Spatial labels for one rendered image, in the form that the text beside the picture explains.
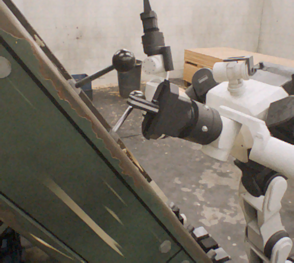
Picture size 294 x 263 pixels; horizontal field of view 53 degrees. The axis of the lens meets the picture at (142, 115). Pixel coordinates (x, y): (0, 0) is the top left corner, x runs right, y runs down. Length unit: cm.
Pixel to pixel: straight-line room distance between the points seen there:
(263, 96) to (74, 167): 82
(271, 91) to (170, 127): 50
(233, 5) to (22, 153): 753
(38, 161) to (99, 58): 614
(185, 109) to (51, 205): 40
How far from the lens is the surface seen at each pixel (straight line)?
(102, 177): 27
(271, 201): 129
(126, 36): 648
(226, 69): 101
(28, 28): 83
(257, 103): 98
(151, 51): 116
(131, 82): 546
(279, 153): 67
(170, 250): 36
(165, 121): 59
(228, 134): 69
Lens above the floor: 162
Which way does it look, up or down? 20 degrees down
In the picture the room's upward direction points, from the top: straight up
